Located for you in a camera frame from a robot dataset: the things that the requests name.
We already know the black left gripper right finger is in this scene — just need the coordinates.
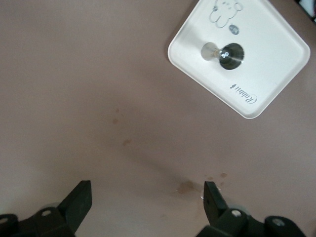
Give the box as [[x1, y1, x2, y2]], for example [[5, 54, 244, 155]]
[[197, 181, 307, 237]]

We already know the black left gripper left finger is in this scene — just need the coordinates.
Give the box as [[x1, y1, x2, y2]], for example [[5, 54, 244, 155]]
[[0, 180, 93, 237]]

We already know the small steel jigger cup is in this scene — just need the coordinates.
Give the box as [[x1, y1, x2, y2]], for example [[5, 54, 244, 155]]
[[200, 41, 245, 71]]

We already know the cream tray with rabbit print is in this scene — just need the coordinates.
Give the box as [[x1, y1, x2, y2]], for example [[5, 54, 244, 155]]
[[167, 0, 311, 120]]

